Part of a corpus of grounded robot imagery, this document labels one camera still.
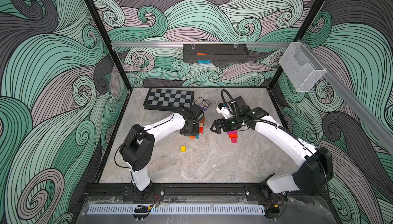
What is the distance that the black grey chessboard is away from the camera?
108cm

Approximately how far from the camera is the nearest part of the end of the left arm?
0.64m

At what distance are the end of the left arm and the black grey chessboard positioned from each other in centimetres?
30
